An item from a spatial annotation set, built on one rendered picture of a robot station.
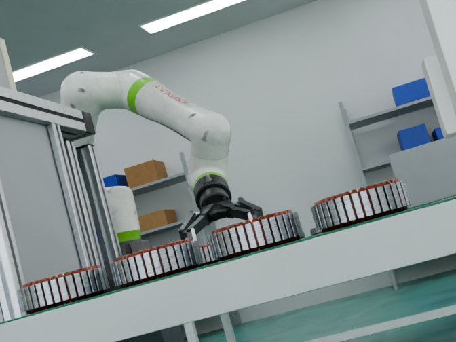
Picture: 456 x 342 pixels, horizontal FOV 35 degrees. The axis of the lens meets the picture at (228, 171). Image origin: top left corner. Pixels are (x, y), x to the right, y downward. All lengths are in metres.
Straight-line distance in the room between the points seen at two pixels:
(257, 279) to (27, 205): 0.55
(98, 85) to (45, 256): 1.00
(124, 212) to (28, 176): 1.13
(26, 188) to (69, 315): 0.44
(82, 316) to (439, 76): 0.46
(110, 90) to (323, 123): 6.16
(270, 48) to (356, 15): 1.04
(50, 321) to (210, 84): 7.73
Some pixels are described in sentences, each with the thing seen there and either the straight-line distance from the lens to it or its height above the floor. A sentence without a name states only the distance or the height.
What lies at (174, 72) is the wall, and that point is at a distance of 8.64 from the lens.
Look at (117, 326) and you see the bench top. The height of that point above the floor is 0.71.
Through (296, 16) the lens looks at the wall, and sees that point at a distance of 8.45.
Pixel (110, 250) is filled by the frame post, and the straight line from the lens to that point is 1.48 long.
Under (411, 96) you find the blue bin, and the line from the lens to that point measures 7.61.
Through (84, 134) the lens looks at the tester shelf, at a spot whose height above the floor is 1.07.
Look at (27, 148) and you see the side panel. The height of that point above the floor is 1.02.
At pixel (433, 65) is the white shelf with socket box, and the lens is 0.81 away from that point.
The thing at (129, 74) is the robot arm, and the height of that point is 1.36.
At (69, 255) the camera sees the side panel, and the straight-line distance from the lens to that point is 1.28.
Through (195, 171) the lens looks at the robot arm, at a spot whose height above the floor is 0.99.
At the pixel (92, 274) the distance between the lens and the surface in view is 0.91.
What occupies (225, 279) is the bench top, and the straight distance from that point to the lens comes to 0.75.
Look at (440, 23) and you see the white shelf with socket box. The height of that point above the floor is 0.92.
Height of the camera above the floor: 0.75
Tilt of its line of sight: 7 degrees up
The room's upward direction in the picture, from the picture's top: 15 degrees counter-clockwise
